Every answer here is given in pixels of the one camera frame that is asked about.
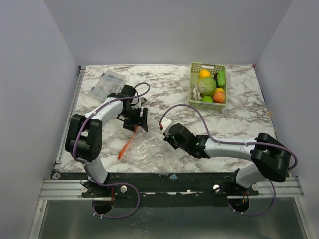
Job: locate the grey oyster mushroom toy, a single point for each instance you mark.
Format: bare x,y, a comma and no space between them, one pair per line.
195,93

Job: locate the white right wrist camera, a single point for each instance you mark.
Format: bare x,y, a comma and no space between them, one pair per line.
165,124

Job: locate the green cabbage toy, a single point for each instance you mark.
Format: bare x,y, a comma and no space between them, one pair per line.
207,85

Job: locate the peach toy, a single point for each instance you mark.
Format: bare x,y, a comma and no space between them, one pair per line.
219,97

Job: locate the green cucumber toy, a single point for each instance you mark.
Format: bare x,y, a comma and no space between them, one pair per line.
221,78

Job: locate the small bright green vegetable toy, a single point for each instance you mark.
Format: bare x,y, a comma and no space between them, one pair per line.
207,99

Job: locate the aluminium frame rail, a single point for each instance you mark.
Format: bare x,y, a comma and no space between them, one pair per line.
73,190

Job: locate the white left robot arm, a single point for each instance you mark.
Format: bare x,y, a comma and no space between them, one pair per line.
84,137

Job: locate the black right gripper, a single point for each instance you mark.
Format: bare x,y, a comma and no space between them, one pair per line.
171,139

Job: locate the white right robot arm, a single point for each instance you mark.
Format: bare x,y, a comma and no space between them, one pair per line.
269,158

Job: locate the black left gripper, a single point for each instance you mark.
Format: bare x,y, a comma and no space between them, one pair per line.
130,125

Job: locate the clear plastic organizer box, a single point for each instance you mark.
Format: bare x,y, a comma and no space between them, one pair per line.
109,82

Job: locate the yellow round fruit toy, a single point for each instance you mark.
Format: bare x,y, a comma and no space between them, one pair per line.
204,73

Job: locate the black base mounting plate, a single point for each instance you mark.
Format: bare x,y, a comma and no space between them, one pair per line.
136,190

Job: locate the pale green perforated basket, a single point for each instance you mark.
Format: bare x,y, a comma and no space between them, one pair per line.
194,78

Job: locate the clear zip bag orange zipper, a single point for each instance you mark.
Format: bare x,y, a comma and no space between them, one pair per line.
150,153

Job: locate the yellow banana toy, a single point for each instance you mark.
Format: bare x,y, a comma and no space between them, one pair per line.
219,90

